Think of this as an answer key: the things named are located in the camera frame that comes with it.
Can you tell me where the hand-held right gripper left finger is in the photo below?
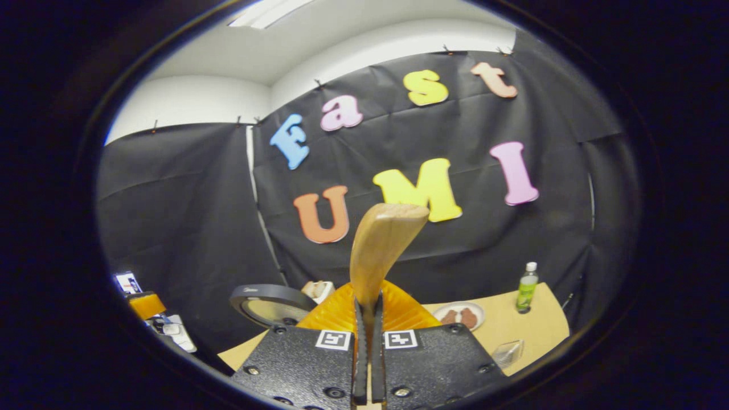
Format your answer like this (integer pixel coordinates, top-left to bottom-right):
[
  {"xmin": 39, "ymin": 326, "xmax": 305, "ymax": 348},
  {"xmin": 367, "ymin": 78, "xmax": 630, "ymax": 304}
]
[{"xmin": 231, "ymin": 282, "xmax": 370, "ymax": 410}]

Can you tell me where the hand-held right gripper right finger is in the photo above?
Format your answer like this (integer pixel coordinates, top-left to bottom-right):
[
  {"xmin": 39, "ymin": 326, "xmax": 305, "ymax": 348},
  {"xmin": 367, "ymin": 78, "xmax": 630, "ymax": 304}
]
[{"xmin": 370, "ymin": 279, "xmax": 507, "ymax": 410}]

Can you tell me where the white chopstick holder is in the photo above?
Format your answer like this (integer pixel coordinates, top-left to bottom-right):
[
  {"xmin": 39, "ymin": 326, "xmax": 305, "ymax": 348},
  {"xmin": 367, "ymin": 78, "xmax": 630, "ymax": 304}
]
[{"xmin": 301, "ymin": 280, "xmax": 336, "ymax": 305}]

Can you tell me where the dark grey rice cooker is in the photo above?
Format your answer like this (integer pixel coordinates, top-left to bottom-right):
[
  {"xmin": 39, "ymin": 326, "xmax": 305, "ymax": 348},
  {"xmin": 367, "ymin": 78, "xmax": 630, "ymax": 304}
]
[{"xmin": 230, "ymin": 284, "xmax": 318, "ymax": 330}]

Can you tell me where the wooden spoon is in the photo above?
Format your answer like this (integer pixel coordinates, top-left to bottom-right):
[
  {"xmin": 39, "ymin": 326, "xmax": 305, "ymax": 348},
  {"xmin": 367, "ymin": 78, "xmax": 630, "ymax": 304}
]
[{"xmin": 349, "ymin": 203, "xmax": 431, "ymax": 342}]

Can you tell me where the computer monitor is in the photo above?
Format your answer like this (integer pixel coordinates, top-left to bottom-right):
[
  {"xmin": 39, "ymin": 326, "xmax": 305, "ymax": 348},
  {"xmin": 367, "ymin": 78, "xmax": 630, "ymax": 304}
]
[{"xmin": 114, "ymin": 272, "xmax": 143, "ymax": 295}]

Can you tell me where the white desk equipment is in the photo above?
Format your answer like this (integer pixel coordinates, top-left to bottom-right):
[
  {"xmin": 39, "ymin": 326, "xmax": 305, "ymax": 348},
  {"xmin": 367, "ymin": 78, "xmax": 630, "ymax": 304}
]
[{"xmin": 145, "ymin": 313, "xmax": 197, "ymax": 354}]

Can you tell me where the black backdrop cloth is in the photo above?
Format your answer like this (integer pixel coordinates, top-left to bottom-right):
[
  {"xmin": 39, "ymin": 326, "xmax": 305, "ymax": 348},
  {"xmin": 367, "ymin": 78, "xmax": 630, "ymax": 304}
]
[{"xmin": 97, "ymin": 28, "xmax": 641, "ymax": 354}]

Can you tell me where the white round plate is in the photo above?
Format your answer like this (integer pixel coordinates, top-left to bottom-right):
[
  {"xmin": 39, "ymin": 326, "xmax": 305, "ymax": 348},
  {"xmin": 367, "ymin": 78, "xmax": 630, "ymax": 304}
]
[{"xmin": 433, "ymin": 302, "xmax": 486, "ymax": 332}]

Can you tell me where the clear small container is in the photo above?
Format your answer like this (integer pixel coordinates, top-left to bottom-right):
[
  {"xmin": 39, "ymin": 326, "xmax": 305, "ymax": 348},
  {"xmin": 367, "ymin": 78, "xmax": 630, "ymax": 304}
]
[{"xmin": 492, "ymin": 339, "xmax": 525, "ymax": 369}]

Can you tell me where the green drink bottle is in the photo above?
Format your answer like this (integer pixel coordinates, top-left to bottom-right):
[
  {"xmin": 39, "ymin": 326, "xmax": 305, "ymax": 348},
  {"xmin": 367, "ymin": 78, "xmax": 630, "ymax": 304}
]
[{"xmin": 516, "ymin": 261, "xmax": 539, "ymax": 314}]

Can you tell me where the long ceiling light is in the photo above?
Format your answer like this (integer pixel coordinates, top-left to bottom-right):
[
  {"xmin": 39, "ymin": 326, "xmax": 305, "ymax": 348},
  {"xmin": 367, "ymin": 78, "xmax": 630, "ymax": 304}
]
[{"xmin": 228, "ymin": 0, "xmax": 314, "ymax": 29}]

